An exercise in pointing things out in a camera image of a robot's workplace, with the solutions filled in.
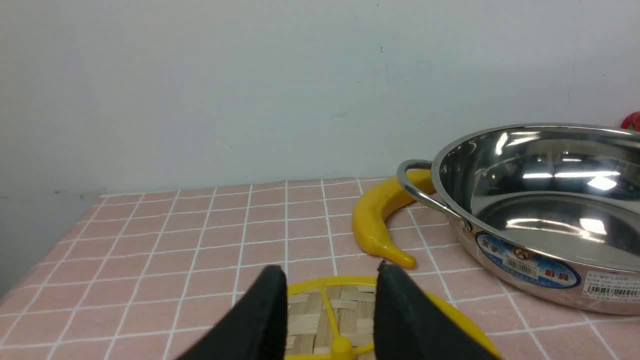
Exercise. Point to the stainless steel pot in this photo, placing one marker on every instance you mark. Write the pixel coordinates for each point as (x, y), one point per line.
(552, 209)

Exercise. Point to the red bell pepper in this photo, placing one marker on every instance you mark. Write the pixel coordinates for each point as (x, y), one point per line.
(631, 122)

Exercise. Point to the yellow woven bamboo steamer lid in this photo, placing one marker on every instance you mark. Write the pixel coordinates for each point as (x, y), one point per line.
(331, 318)

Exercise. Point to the pink checkered tablecloth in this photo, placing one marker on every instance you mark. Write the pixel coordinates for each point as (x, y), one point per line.
(141, 276)

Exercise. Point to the yellow plastic banana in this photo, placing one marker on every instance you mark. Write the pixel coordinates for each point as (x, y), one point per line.
(369, 221)

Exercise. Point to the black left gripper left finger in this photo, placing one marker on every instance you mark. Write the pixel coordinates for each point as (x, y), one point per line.
(255, 328)

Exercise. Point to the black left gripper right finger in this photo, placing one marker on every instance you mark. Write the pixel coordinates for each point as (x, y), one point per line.
(408, 325)

